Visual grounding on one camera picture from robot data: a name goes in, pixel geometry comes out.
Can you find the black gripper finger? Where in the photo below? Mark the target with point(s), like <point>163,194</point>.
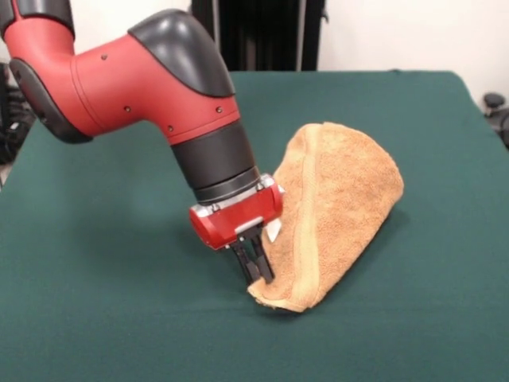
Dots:
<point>247,266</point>
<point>263,262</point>

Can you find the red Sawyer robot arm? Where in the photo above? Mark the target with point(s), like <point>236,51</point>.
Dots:
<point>139,87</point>

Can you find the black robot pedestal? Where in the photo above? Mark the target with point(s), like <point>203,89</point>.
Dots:
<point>270,36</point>

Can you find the black office chair base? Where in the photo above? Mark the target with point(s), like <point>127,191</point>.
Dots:
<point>497,107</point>

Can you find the dark green table cloth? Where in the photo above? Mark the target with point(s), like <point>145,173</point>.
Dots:
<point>119,298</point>

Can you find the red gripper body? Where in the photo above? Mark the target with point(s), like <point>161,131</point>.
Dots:
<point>238,223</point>

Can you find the tan terry towel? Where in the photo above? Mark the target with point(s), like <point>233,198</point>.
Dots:
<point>346,199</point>

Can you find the black equipment pile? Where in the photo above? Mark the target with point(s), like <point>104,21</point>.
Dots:
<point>12,139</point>

